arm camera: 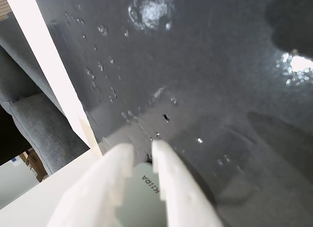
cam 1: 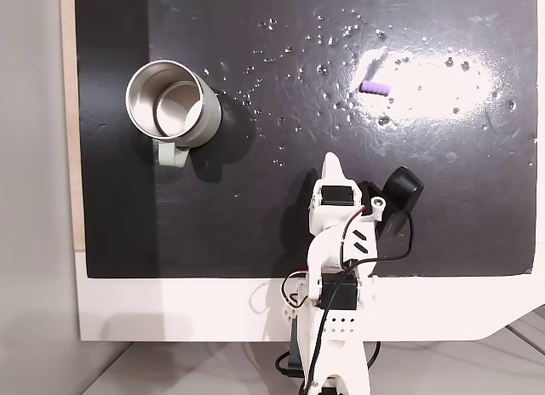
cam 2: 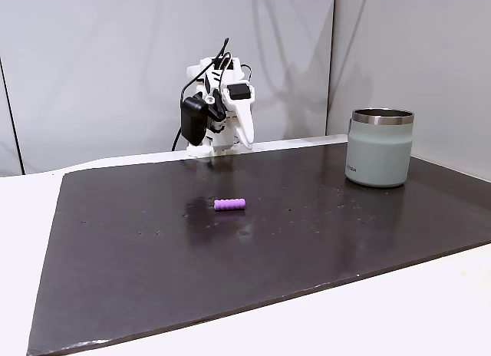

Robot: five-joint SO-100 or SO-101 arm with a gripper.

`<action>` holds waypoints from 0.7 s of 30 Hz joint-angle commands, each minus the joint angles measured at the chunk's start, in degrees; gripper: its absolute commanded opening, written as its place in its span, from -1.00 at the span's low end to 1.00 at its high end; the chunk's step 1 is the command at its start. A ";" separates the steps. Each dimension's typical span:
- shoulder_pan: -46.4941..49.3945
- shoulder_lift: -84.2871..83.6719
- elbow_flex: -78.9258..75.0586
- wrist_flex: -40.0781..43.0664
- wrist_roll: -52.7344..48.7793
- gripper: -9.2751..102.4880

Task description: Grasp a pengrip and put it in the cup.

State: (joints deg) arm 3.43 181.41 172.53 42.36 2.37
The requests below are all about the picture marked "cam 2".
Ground purple ribbed pen grip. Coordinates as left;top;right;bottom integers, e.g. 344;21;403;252
213;197;247;213

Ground black camera cable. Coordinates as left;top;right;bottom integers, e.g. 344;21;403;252
170;37;233;152

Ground black oval camera box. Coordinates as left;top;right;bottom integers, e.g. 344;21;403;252
180;91;228;147

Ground black table mat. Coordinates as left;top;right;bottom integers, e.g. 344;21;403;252
25;142;491;356

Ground pale green steel-rimmed cup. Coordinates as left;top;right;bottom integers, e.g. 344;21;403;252
344;107;415;188

